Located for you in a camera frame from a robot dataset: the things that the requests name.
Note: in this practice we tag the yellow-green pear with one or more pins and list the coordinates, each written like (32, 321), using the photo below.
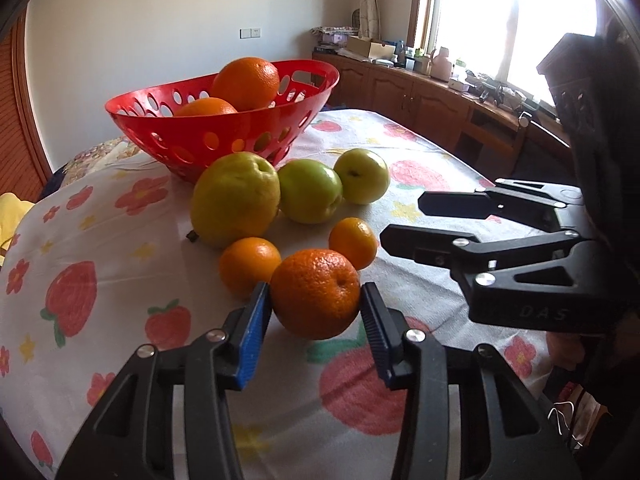
(238, 196)

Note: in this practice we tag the white wall switch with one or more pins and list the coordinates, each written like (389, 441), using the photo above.
(250, 33)

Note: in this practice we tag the person's right hand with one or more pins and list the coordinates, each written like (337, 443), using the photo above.
(565, 350)

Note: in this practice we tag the small yellow-green apple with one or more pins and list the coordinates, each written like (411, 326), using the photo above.
(364, 175)

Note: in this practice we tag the patterned bed quilt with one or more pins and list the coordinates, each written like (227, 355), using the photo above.
(96, 158)

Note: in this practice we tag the wooden door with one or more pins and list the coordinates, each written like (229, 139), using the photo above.
(24, 168)

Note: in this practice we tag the cardboard box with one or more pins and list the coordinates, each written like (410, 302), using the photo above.
(368, 48)

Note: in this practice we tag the medium mandarin orange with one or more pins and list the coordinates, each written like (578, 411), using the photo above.
(315, 293)

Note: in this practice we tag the floral strawberry tablecloth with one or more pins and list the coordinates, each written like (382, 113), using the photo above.
(104, 265)

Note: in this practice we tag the green apple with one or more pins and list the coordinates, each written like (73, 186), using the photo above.
(310, 191)

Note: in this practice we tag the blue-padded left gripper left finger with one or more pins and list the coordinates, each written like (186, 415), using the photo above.
(127, 435)

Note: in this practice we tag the red perforated plastic basket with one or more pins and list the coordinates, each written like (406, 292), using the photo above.
(188, 145)

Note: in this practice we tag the small tangerine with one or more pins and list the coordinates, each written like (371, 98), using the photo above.
(247, 262)
(355, 240)

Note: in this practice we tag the large orange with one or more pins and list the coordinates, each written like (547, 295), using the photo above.
(247, 84)
(206, 107)

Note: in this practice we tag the pink white bottle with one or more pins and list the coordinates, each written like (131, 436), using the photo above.
(441, 65)

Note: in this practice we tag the yellow plush toy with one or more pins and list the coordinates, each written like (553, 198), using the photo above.
(12, 212)

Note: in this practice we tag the wooden sideboard cabinet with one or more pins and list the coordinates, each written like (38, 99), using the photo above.
(493, 141)

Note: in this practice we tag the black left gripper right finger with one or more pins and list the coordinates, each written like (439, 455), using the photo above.
(504, 431)

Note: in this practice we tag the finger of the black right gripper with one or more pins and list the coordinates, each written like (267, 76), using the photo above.
(546, 207)
(562, 255)

